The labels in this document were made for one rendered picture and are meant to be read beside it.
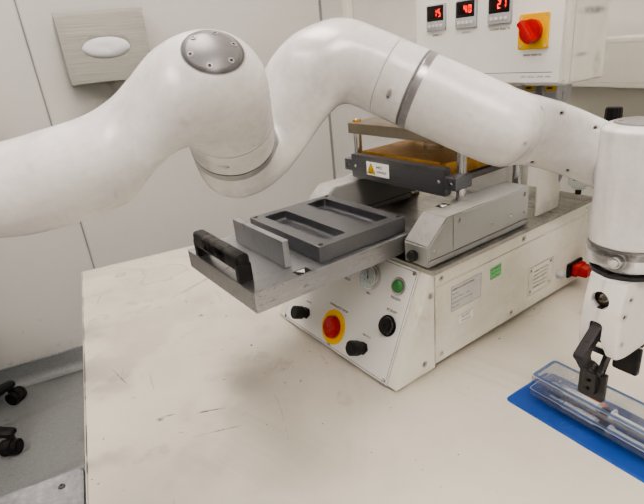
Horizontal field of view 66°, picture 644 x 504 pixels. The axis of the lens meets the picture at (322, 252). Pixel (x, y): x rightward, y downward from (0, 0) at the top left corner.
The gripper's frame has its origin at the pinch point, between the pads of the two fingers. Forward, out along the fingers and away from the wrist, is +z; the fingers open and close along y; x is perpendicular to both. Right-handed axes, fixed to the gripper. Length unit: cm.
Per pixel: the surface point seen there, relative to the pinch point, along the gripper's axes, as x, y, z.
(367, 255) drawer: 28.2, -15.7, -13.0
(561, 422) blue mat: 3.5, -3.6, 8.1
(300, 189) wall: 184, 62, 24
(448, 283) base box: 22.7, -4.7, -6.4
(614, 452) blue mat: -3.5, -3.5, 8.1
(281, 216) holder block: 47, -19, -16
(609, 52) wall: 35, 55, -34
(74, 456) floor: 141, -66, 83
